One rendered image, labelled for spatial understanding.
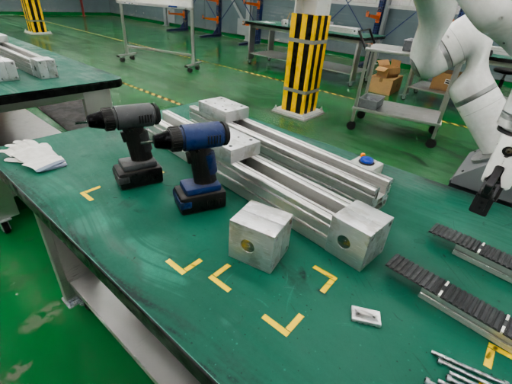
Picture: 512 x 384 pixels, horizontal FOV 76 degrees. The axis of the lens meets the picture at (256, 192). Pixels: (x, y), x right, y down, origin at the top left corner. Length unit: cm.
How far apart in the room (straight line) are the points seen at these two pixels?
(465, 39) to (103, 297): 151
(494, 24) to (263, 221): 53
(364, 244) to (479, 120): 67
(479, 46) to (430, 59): 13
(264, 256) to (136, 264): 26
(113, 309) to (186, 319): 81
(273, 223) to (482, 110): 79
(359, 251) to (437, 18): 69
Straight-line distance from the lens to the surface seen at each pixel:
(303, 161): 95
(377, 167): 104
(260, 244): 64
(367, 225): 70
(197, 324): 60
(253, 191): 86
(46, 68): 221
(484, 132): 123
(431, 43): 116
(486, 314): 72
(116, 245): 76
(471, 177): 121
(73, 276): 154
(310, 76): 401
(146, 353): 126
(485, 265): 87
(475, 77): 121
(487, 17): 75
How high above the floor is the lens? 126
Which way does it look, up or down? 31 degrees down
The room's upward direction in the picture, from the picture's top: 5 degrees clockwise
